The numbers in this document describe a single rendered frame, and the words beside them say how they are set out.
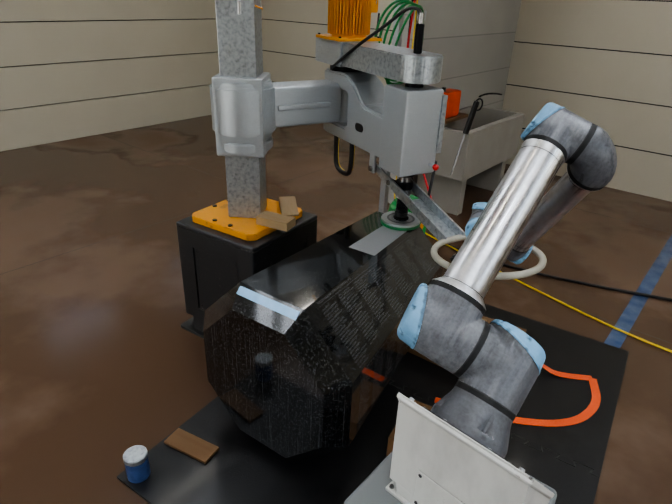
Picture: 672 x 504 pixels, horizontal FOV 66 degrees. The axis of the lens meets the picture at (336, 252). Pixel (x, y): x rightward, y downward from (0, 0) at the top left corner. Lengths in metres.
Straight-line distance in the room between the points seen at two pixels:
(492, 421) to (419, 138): 1.67
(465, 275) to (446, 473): 0.45
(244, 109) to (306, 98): 0.40
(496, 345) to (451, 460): 0.27
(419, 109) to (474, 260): 1.40
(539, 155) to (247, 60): 1.77
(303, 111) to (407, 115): 0.70
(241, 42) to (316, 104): 0.54
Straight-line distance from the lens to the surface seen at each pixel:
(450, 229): 2.60
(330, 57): 3.11
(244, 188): 2.96
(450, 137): 5.02
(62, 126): 8.11
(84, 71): 8.16
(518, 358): 1.25
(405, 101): 2.52
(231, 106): 2.77
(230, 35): 2.80
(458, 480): 1.24
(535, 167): 1.39
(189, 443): 2.70
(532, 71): 7.04
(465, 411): 1.23
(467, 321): 1.24
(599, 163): 1.49
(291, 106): 2.94
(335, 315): 2.14
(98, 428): 2.94
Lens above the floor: 1.97
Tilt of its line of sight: 27 degrees down
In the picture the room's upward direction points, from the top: 2 degrees clockwise
